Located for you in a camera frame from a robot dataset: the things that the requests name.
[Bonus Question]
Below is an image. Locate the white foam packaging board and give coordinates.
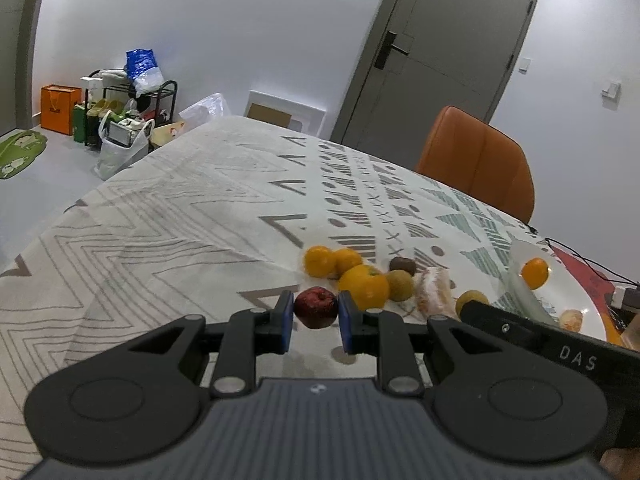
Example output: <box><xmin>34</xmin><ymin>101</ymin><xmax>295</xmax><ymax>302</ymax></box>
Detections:
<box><xmin>244</xmin><ymin>90</ymin><xmax>328</xmax><ymax>137</ymax></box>

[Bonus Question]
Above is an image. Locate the clear plastic bag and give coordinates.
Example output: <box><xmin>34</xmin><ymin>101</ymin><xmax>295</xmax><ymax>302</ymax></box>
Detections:
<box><xmin>179</xmin><ymin>92</ymin><xmax>231</xmax><ymax>133</ymax></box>

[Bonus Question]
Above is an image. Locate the black cable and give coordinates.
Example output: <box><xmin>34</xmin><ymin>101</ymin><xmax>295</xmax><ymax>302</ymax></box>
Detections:
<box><xmin>544</xmin><ymin>237</ymin><xmax>640</xmax><ymax>286</ymax></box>

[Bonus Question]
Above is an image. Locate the white power adapter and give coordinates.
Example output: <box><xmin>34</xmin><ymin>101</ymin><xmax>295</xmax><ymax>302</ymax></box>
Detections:
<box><xmin>612</xmin><ymin>285</ymin><xmax>640</xmax><ymax>311</ymax></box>

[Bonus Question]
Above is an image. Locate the medium orange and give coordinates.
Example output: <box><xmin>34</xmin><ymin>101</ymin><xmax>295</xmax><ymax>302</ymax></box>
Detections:
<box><xmin>521</xmin><ymin>257</ymin><xmax>550</xmax><ymax>290</ymax></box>

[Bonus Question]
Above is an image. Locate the grey doorway frame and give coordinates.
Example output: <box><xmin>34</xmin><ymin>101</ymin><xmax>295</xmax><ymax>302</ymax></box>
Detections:
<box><xmin>0</xmin><ymin>0</ymin><xmax>55</xmax><ymax>133</ymax></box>

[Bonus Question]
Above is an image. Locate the peeled pomelo segment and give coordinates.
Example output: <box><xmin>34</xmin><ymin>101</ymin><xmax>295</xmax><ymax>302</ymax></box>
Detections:
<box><xmin>414</xmin><ymin>266</ymin><xmax>453</xmax><ymax>318</ymax></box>

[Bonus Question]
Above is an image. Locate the peeled tangerine piece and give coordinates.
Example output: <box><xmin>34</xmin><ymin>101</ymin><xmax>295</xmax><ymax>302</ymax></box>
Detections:
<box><xmin>559</xmin><ymin>309</ymin><xmax>585</xmax><ymax>333</ymax></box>

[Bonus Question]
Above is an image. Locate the grey door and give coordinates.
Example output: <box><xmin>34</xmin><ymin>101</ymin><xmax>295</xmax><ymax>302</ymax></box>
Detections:
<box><xmin>330</xmin><ymin>0</ymin><xmax>545</xmax><ymax>171</ymax></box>

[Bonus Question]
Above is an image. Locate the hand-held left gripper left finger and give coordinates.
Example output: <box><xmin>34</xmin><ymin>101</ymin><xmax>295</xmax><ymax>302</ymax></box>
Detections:
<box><xmin>127</xmin><ymin>290</ymin><xmax>296</xmax><ymax>398</ymax></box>

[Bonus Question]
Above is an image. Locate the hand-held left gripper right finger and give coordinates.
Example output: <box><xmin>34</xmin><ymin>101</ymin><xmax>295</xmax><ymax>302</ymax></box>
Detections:
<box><xmin>337</xmin><ymin>290</ymin><xmax>507</xmax><ymax>395</ymax></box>

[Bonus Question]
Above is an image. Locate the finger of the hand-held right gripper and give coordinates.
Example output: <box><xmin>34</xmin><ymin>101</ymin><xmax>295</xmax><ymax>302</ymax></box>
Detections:
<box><xmin>459</xmin><ymin>300</ymin><xmax>549</xmax><ymax>357</ymax></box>

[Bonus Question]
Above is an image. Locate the green box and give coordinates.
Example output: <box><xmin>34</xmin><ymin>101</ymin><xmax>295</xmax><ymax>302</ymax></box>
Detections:
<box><xmin>73</xmin><ymin>102</ymin><xmax>101</xmax><ymax>143</ymax></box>

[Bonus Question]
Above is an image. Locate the black door handle lock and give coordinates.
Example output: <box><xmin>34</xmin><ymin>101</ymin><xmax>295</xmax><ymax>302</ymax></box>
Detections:
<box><xmin>375</xmin><ymin>31</ymin><xmax>413</xmax><ymax>71</ymax></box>

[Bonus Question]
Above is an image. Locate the black shoe rack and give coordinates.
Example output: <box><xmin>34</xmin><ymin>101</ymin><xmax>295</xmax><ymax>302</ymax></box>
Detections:
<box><xmin>82</xmin><ymin>67</ymin><xmax>178</xmax><ymax>148</ymax></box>

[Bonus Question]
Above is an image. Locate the red and orange printed mat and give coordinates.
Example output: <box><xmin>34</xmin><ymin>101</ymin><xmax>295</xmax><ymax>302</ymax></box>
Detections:
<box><xmin>547</xmin><ymin>245</ymin><xmax>640</xmax><ymax>348</ymax></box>

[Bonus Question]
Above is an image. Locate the large orange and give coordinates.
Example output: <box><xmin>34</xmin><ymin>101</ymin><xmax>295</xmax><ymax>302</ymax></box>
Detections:
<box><xmin>338</xmin><ymin>265</ymin><xmax>390</xmax><ymax>311</ymax></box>

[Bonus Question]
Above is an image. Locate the white plastic bag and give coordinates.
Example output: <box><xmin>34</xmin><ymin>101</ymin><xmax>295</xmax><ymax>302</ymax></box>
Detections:
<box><xmin>95</xmin><ymin>110</ymin><xmax>153</xmax><ymax>181</ymax></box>

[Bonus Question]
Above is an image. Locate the green floor mat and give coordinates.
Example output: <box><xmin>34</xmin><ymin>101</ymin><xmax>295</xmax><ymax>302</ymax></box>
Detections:
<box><xmin>0</xmin><ymin>129</ymin><xmax>49</xmax><ymax>181</ymax></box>

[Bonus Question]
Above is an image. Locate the blue and white bag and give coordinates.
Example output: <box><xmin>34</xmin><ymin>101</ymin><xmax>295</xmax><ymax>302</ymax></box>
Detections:
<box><xmin>125</xmin><ymin>49</ymin><xmax>165</xmax><ymax>95</ymax></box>

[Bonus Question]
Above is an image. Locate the orange paper bag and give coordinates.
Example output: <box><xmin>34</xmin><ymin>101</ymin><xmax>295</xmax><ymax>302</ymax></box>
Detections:
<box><xmin>40</xmin><ymin>84</ymin><xmax>82</xmax><ymax>136</ymax></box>

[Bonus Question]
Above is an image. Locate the beige paper bag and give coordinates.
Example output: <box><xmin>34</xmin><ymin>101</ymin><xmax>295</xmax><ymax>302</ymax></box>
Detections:
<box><xmin>150</xmin><ymin>120</ymin><xmax>187</xmax><ymax>150</ymax></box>

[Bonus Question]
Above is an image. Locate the orange leather chair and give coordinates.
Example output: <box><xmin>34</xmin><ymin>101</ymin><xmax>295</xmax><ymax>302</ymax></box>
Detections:
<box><xmin>415</xmin><ymin>106</ymin><xmax>536</xmax><ymax>225</ymax></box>

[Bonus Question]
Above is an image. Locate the white plate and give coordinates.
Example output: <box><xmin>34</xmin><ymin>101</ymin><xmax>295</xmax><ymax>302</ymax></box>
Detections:
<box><xmin>507</xmin><ymin>239</ymin><xmax>623</xmax><ymax>346</ymax></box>

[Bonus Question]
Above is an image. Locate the small orange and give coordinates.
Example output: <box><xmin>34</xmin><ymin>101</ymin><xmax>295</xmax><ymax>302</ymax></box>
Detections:
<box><xmin>334</xmin><ymin>248</ymin><xmax>364</xmax><ymax>276</ymax></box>
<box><xmin>304</xmin><ymin>245</ymin><xmax>337</xmax><ymax>278</ymax></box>

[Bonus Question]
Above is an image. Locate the yellow-green round fruit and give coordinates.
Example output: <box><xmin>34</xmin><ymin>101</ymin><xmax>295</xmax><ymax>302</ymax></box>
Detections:
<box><xmin>456</xmin><ymin>290</ymin><xmax>491</xmax><ymax>317</ymax></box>
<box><xmin>384</xmin><ymin>270</ymin><xmax>415</xmax><ymax>302</ymax></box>

